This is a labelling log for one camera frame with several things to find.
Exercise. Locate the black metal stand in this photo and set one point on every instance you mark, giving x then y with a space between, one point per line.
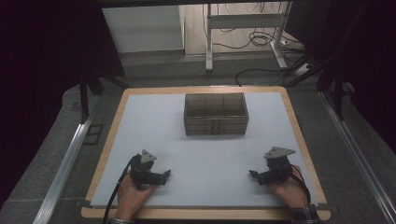
84 96
337 90

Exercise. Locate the wooden table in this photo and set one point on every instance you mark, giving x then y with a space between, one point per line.
193 214

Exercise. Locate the aluminium rail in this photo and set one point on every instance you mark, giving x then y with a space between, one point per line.
358 155
63 161

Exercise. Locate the white panel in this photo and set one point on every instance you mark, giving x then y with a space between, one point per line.
141 29

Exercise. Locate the dark curtain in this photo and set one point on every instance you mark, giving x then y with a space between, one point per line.
40 77
367 62

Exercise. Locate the person's left hand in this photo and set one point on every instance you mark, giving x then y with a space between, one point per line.
132 199

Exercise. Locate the white metal desk frame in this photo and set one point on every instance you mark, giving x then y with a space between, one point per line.
244 21

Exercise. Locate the brown transparent drawer box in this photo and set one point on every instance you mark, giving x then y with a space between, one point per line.
214 119

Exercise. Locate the white power strip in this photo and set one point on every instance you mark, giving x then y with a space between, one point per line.
302 69

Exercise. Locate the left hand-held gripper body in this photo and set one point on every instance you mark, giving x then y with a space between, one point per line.
141 171

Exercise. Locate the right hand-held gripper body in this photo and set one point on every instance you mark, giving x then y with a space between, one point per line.
278 166

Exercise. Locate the person's right hand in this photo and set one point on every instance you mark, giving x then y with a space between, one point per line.
289 193

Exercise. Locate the white table mat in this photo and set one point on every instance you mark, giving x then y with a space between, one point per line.
205 161

